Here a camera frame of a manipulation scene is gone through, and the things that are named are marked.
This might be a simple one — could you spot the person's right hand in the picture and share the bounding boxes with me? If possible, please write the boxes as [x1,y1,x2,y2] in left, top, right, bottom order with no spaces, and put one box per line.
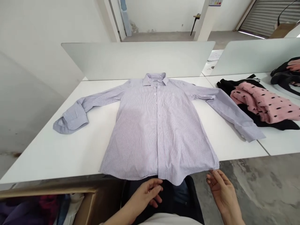
[206,169,240,215]

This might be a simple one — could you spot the black garment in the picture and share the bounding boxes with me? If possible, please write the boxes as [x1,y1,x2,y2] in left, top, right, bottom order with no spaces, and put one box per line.
[216,74,300,131]

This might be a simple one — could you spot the pink black-dotted garment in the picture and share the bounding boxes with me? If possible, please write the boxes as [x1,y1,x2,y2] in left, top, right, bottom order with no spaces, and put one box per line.
[230,82,300,124]

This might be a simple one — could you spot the grey roller shutter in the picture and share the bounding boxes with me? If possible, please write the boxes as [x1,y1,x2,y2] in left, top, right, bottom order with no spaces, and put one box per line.
[238,0,300,37]

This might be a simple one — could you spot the pale blue leaning board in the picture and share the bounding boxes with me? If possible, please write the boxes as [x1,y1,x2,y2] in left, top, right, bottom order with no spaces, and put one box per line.
[121,10,132,37]

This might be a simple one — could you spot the black and pink clothes pile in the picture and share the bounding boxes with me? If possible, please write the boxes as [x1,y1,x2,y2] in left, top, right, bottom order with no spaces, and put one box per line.
[270,56,300,88]

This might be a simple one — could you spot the dark-legged wooden table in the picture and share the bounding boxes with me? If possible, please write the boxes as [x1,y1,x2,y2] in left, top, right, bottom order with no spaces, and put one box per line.
[190,12,202,36]

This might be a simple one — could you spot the cardboard box of clothes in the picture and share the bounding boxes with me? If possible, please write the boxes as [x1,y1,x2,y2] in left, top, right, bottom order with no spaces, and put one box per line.
[0,187,123,225]

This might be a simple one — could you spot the wide white desk partition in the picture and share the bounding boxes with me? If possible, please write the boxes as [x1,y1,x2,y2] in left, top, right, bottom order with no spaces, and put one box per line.
[61,41,216,82]

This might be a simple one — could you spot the striped light purple dress shirt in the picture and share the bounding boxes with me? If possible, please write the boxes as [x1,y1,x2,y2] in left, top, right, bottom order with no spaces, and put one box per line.
[53,72,267,187]

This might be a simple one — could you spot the white paper sheets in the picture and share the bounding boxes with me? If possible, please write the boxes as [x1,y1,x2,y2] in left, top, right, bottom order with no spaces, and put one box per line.
[207,50,222,62]

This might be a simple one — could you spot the person's body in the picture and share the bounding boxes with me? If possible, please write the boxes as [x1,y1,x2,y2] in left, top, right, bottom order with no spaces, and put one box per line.
[137,212,198,225]

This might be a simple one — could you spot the brown cardboard box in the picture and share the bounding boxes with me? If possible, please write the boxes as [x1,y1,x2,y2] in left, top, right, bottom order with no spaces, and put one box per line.
[269,22,298,39]

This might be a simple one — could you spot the person's left hand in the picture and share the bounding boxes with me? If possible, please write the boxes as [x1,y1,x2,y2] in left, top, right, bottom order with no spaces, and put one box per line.
[131,178,164,208]

